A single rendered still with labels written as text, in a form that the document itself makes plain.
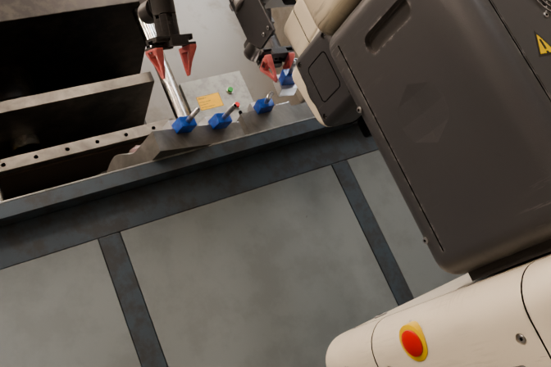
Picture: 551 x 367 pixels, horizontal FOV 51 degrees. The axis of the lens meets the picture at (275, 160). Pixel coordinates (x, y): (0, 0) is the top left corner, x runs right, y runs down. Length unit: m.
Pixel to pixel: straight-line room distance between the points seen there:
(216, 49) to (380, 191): 4.22
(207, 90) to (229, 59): 3.06
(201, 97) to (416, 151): 1.90
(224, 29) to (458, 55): 5.23
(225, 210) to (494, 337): 0.85
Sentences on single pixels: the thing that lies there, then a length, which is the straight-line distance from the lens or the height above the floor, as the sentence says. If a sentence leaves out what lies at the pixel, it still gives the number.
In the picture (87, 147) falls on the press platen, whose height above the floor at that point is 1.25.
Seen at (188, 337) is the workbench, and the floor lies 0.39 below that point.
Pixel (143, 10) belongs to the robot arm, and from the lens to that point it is 1.55.
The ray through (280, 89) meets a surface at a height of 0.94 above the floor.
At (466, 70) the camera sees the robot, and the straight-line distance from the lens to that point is 0.72.
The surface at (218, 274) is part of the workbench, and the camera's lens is 1.40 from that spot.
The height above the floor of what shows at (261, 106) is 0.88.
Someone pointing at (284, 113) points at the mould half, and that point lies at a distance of 1.63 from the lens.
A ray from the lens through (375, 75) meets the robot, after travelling 0.82.
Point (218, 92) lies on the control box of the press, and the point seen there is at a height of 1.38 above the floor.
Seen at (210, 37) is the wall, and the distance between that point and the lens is 5.77.
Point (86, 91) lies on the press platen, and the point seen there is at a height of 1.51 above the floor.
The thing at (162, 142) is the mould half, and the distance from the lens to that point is 1.38.
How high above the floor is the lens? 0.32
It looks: 15 degrees up
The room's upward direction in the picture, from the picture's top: 24 degrees counter-clockwise
